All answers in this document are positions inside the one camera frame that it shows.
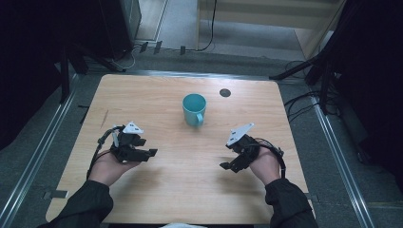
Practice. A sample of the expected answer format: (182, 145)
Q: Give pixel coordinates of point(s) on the metal floor rail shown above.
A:
(342, 164)
(38, 152)
(196, 75)

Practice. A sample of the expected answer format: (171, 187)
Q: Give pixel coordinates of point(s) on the white garment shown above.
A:
(182, 225)

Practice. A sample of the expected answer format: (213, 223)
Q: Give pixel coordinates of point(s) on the black stand post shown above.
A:
(65, 79)

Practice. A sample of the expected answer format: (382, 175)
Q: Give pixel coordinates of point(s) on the grey cabinet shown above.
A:
(132, 17)

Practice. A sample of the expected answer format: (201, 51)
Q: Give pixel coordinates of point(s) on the dark round table grommet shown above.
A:
(225, 92)

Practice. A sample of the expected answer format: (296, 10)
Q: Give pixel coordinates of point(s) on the black stand strut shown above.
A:
(297, 67)

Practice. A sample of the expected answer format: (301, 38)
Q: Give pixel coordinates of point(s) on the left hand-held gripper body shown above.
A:
(126, 148)

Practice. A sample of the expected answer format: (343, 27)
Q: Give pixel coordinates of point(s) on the person's left hand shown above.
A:
(106, 169)

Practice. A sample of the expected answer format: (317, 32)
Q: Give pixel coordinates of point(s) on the beige wooden furniture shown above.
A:
(253, 19)

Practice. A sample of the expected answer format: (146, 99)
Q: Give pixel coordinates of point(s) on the dark curtain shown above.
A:
(31, 63)
(370, 79)

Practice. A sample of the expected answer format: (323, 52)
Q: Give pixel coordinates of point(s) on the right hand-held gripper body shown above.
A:
(248, 148)

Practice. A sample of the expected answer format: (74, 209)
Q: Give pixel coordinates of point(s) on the person's right hand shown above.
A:
(267, 166)

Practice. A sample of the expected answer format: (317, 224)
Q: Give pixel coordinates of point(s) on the grey metal bracket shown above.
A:
(57, 194)

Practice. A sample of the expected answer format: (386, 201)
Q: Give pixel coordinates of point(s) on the small black plug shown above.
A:
(182, 50)

